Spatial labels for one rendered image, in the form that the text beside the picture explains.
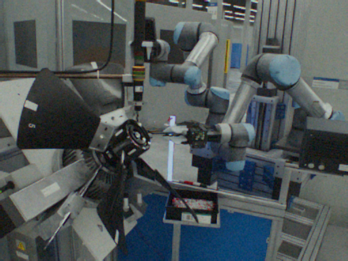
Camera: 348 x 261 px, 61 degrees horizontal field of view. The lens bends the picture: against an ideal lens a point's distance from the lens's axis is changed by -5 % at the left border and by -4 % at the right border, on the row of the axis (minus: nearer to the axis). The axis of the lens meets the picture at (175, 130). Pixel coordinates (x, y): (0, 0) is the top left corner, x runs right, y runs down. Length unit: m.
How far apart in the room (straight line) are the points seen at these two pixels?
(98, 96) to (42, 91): 0.29
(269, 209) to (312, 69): 1.56
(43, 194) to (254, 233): 1.00
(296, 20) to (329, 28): 0.95
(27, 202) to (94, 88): 0.47
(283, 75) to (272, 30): 0.64
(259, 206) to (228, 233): 0.22
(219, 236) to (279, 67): 0.85
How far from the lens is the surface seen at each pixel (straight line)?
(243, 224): 1.52
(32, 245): 1.23
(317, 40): 2.73
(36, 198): 0.86
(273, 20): 1.86
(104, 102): 1.08
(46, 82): 0.87
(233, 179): 1.84
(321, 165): 1.32
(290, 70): 1.27
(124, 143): 0.95
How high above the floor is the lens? 1.51
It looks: 16 degrees down
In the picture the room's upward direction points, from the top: 3 degrees clockwise
